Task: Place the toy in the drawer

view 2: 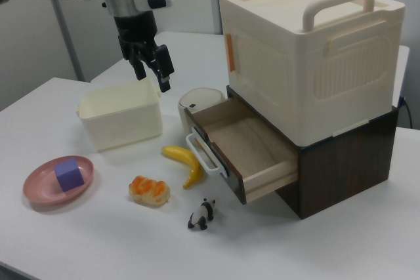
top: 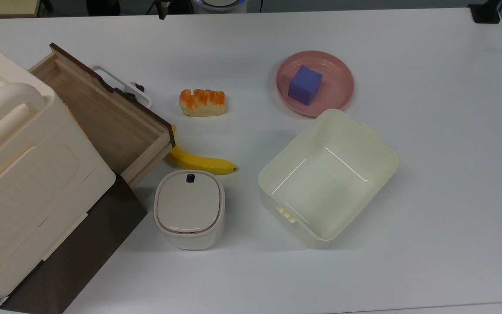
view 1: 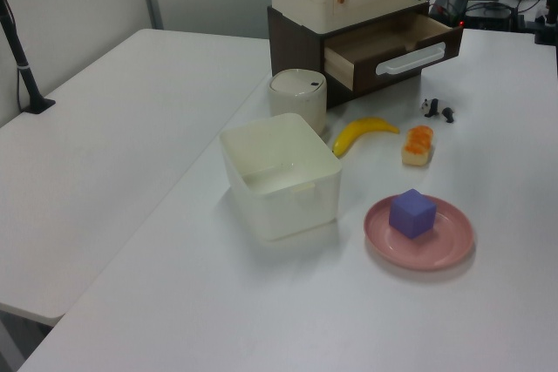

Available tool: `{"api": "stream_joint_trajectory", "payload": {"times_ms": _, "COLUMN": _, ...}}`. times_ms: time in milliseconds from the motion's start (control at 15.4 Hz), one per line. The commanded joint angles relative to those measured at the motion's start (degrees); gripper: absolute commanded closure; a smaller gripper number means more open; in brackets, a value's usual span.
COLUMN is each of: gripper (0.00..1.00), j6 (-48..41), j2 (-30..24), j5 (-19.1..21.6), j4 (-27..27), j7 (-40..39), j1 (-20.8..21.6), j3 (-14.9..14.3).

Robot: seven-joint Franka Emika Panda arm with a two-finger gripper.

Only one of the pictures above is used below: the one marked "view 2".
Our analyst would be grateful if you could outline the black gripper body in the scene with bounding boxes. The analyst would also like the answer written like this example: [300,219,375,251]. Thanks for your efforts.
[113,10,159,63]

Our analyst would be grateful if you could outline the black cable behind cabinet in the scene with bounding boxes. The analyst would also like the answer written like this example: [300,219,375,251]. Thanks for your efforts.
[398,95,413,129]

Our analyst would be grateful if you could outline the small panda toy figure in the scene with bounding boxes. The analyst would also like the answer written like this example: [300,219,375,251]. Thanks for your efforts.
[187,197,217,231]

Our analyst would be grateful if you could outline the purple foam cube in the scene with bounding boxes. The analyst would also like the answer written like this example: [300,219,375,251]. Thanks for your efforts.
[53,157,85,193]

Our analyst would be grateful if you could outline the pink plastic plate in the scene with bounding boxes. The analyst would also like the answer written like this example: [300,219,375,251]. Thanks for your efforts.
[22,155,95,212]

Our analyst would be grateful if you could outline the wooden drawer with white handle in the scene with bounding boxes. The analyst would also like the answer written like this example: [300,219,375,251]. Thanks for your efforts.
[183,96,300,205]

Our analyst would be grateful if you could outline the small cream lidded trash can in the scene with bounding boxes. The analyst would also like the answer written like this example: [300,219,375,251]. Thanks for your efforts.
[177,87,227,134]

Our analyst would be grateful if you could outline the orange glazed toy bread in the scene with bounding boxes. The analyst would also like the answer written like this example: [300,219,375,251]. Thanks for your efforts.
[128,174,171,207]

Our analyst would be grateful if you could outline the white plastic open bin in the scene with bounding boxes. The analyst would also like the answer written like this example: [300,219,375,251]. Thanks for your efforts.
[75,78,164,153]

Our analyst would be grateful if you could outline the yellow toy banana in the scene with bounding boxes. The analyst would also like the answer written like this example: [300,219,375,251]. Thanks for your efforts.
[161,144,204,191]

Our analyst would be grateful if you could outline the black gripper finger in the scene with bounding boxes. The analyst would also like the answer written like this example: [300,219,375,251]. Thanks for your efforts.
[129,52,148,81]
[149,43,175,94]

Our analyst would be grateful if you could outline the dark wood drawer cabinet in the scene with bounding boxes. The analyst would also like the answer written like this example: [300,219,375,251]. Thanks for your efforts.
[226,85,400,220]

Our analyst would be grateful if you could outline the cream plastic storage box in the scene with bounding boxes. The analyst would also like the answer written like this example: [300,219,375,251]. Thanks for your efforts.
[218,0,406,147]

